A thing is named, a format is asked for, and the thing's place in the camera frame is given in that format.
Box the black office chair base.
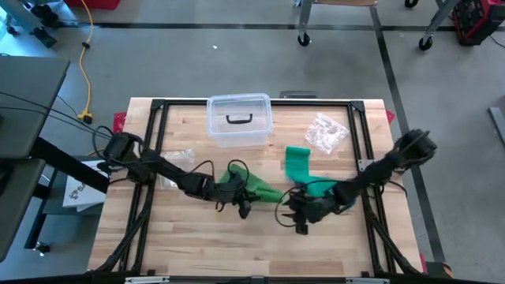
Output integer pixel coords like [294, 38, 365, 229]
[6, 0, 62, 51]

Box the white printed cardboard sign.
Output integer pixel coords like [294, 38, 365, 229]
[62, 159, 110, 213]

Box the grey cart leg with caster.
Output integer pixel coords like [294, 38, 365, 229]
[417, 0, 461, 52]
[296, 0, 316, 48]

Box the yellow extension cable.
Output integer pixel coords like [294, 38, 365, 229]
[77, 0, 95, 125]

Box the black desk support beam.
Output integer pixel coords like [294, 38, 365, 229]
[29, 136, 111, 194]

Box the dark grey desk top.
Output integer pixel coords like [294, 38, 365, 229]
[0, 54, 71, 161]
[0, 157, 47, 262]

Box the clear plastic storage box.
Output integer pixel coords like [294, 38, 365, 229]
[206, 92, 275, 149]

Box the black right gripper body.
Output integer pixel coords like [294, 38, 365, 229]
[291, 189, 336, 236]

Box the red plastic bin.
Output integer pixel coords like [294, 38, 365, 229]
[62, 0, 122, 11]

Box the thin black cable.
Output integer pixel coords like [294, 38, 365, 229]
[0, 91, 114, 139]
[0, 105, 111, 141]

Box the dark green elastic bandage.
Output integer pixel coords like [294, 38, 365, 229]
[218, 163, 286, 205]

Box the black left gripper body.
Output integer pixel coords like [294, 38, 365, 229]
[204, 173, 253, 220]

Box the crumpled clear plastic bag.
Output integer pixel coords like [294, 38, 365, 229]
[304, 113, 351, 155]

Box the flat clear plastic bag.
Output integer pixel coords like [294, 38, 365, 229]
[157, 148, 196, 190]

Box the grey metal bar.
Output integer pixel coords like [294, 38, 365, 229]
[488, 106, 505, 149]

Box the grey metal bracket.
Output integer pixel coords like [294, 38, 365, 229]
[279, 90, 318, 99]

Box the silver edge bracket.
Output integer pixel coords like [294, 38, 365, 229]
[345, 277, 391, 284]
[124, 275, 170, 284]

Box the black box handle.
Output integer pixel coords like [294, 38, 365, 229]
[225, 113, 254, 125]

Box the red and black crate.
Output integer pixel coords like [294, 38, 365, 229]
[451, 0, 505, 47]

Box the teal elastic bandage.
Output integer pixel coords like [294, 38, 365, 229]
[284, 145, 358, 208]

